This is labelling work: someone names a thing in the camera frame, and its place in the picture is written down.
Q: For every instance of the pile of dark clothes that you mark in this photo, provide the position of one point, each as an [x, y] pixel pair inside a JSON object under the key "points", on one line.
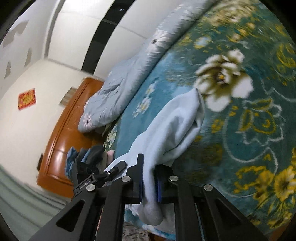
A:
{"points": [[92, 153]]}

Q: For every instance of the green floral blanket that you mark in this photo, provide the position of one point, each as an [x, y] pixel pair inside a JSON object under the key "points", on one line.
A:
{"points": [[242, 139]]}

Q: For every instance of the red wall poster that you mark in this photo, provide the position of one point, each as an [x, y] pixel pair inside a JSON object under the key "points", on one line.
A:
{"points": [[27, 99]]}

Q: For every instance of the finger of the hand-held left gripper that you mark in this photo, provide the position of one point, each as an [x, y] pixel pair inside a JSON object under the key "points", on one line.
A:
{"points": [[116, 168]]}

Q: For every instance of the light blue long-sleeve shirt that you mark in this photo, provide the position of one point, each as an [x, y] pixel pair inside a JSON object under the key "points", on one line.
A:
{"points": [[166, 129]]}

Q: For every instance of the wall switch panel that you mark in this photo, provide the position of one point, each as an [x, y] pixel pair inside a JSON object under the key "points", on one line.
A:
{"points": [[69, 96]]}

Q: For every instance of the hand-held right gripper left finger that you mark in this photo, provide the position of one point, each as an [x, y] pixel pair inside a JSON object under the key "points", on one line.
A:
{"points": [[140, 176]]}

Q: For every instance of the white wardrobe with black stripe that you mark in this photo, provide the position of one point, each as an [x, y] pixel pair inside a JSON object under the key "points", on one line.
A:
{"points": [[76, 34]]}

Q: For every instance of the blue-grey floral quilt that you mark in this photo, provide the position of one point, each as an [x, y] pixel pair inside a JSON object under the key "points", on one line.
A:
{"points": [[120, 92]]}

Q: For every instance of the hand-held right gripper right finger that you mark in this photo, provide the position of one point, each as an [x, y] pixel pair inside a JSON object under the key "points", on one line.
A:
{"points": [[159, 187]]}

